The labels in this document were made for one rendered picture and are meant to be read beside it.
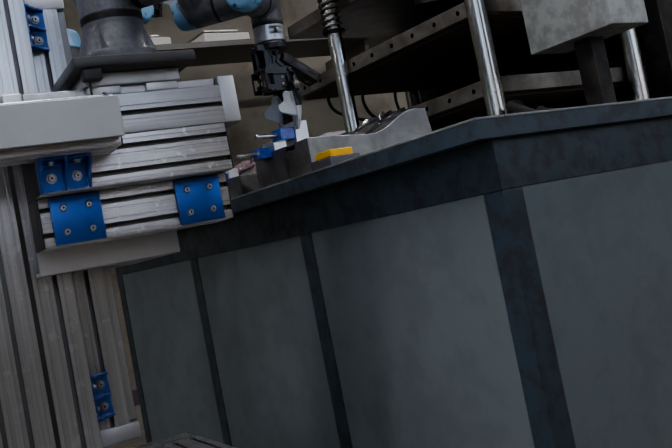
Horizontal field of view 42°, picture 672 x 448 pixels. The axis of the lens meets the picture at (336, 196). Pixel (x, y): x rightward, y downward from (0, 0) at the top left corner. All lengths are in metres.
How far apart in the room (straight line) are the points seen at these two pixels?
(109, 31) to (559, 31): 1.38
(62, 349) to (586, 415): 0.97
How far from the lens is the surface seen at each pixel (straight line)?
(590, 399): 1.67
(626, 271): 1.77
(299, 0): 5.64
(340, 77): 3.25
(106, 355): 1.85
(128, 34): 1.69
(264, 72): 2.10
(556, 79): 2.92
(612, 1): 2.54
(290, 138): 2.10
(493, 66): 2.65
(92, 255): 1.73
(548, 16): 2.65
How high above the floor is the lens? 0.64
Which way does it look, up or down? 3 degrees up
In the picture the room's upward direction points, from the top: 11 degrees counter-clockwise
